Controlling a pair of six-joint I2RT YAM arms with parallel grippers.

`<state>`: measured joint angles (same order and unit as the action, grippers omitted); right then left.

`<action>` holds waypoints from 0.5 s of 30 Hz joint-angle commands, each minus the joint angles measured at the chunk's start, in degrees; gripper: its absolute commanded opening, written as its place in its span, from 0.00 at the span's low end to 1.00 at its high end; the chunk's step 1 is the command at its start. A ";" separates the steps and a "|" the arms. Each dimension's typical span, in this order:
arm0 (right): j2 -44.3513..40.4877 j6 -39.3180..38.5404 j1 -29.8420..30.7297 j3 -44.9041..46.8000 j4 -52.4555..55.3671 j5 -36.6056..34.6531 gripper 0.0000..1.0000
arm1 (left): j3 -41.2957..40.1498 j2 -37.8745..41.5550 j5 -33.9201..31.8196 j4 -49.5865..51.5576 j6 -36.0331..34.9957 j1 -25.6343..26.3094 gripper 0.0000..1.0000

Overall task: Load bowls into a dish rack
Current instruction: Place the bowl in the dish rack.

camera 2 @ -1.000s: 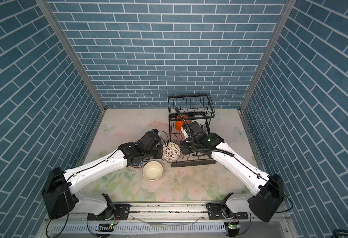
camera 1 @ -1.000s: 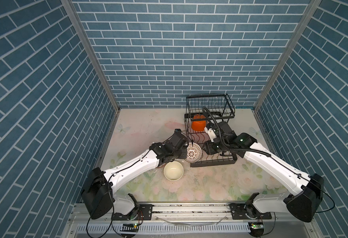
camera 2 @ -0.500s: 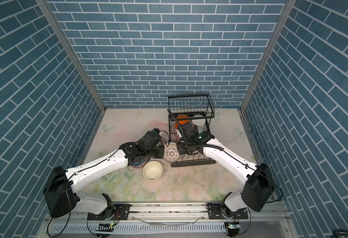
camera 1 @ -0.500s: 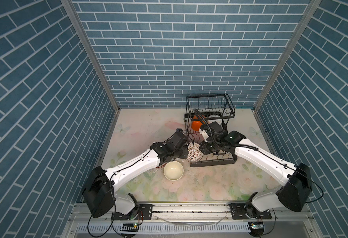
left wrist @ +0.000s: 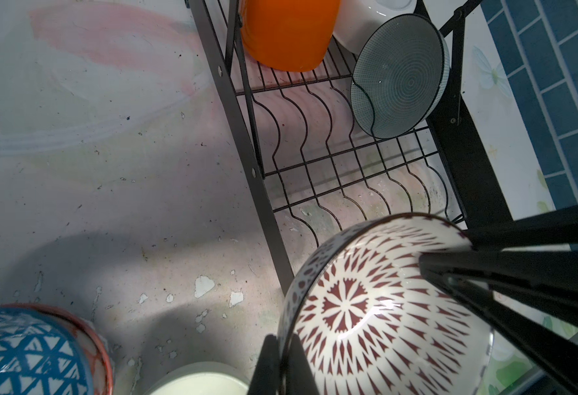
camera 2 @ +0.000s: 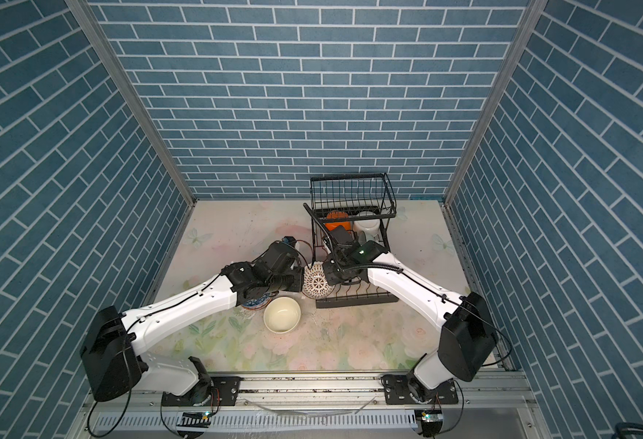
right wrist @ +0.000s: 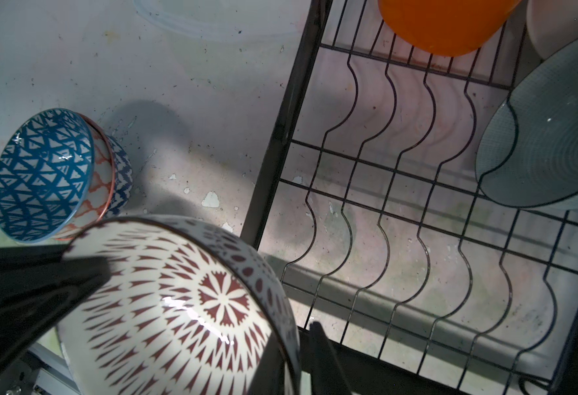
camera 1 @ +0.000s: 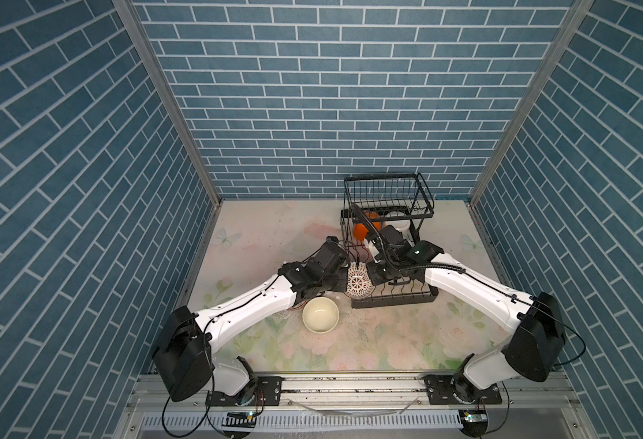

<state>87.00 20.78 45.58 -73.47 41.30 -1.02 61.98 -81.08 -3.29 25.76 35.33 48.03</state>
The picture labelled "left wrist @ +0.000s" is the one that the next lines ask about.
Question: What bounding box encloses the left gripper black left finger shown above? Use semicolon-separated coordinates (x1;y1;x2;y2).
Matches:
247;334;281;395

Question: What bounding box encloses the red starburst patterned bowl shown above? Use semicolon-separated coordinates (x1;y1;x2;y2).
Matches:
277;213;493;394

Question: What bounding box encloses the cream plain bowl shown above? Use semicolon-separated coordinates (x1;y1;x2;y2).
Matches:
146;361;249;395

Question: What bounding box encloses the blue triangle patterned bowl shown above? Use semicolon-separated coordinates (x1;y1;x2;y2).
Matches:
0;304;114;394

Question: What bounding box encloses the black wire dish rack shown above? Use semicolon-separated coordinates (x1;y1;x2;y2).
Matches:
188;1;512;291

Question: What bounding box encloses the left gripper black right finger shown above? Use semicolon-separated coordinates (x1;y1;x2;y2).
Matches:
285;333;319;395

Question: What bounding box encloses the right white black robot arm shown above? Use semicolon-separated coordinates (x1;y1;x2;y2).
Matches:
420;205;578;394

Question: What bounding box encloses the green ringed bowl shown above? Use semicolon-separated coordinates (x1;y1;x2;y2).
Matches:
351;13;451;139

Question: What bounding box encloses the orange square bowl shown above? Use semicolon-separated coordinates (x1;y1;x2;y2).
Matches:
240;0;340;72

